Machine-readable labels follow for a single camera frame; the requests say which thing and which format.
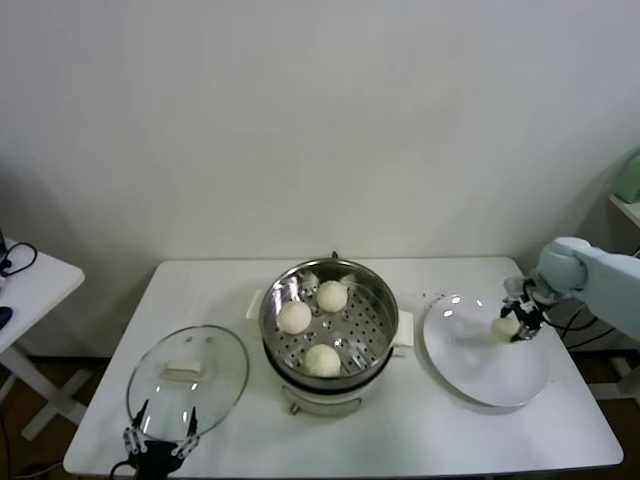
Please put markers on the white side table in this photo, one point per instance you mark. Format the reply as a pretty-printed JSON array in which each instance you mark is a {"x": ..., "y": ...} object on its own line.
[{"x": 45, "y": 285}]

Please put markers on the white steamed baozi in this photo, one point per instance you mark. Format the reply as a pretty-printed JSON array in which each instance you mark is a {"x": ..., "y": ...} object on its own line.
[
  {"x": 331, "y": 296},
  {"x": 295, "y": 317},
  {"x": 322, "y": 360},
  {"x": 504, "y": 329}
]

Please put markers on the dark blue small object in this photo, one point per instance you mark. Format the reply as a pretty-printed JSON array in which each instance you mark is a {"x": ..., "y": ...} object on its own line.
[{"x": 6, "y": 315}]

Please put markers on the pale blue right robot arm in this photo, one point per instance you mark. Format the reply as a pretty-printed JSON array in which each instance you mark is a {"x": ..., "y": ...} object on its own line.
[{"x": 595, "y": 280}]

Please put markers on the white round plate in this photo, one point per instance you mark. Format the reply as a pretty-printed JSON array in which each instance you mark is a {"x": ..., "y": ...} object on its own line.
[{"x": 475, "y": 370}]

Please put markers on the cream electric cooker base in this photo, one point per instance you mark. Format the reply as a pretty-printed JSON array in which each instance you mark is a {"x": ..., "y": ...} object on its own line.
[{"x": 325, "y": 402}]

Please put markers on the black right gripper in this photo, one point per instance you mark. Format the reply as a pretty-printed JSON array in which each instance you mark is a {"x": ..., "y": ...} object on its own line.
[{"x": 525, "y": 292}]

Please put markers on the pale green appliance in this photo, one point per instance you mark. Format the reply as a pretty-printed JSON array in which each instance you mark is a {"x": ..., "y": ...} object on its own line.
[{"x": 629, "y": 180}]

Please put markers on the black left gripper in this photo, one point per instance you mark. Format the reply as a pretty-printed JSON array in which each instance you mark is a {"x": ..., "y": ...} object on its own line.
[{"x": 157, "y": 460}]

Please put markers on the white shelf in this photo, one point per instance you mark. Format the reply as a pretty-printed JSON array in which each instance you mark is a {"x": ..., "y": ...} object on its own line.
[{"x": 627, "y": 210}]

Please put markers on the perforated steel steamer basket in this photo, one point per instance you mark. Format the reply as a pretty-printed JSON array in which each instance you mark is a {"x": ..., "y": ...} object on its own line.
[{"x": 370, "y": 325}]

